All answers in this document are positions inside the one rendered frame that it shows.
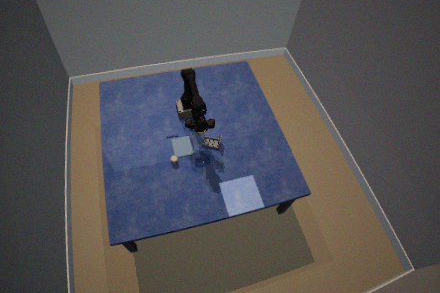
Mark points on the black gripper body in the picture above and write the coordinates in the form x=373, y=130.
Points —
x=190, y=123

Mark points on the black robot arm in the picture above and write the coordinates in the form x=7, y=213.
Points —
x=191, y=94

